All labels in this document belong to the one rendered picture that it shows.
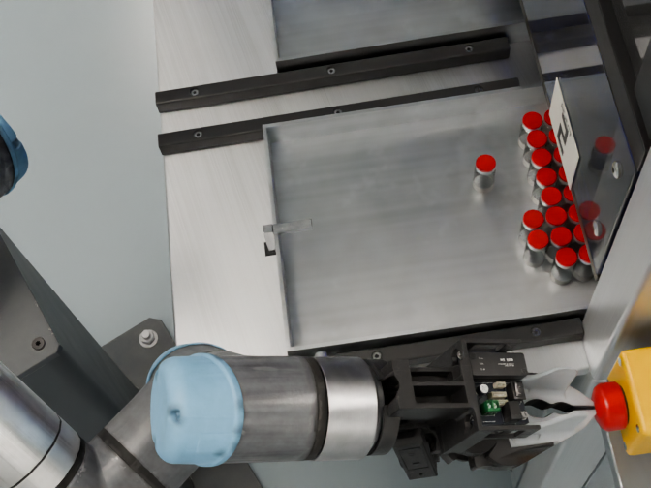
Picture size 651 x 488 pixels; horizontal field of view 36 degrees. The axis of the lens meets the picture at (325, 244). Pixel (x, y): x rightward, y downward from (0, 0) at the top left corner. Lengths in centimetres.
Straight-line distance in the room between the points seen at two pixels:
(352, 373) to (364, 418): 3
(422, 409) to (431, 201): 39
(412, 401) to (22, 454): 27
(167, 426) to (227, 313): 36
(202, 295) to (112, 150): 121
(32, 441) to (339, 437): 22
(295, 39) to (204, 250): 28
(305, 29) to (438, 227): 30
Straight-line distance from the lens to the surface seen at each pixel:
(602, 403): 86
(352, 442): 72
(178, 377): 68
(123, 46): 238
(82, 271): 211
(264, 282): 104
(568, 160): 94
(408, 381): 72
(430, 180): 108
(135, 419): 79
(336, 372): 72
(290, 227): 101
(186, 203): 110
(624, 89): 76
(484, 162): 104
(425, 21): 119
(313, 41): 119
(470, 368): 75
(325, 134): 111
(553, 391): 85
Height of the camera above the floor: 182
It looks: 64 degrees down
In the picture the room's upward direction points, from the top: 11 degrees counter-clockwise
